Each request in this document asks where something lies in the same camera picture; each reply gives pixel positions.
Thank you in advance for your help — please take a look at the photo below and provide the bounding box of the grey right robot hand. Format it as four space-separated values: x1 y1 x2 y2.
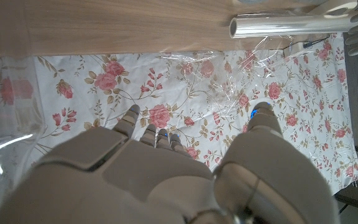
0 101 341 224

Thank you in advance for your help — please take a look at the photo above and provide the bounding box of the cling film roll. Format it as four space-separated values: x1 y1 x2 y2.
228 14 354 40

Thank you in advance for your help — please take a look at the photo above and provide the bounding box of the cream masking tape roll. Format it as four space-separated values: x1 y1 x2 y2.
308 0 358 19

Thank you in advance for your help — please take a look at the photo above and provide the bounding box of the floral backdrop cloth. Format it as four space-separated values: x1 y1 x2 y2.
0 32 358 218

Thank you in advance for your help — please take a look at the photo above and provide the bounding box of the black power strip cable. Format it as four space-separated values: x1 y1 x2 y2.
302 34 331 50

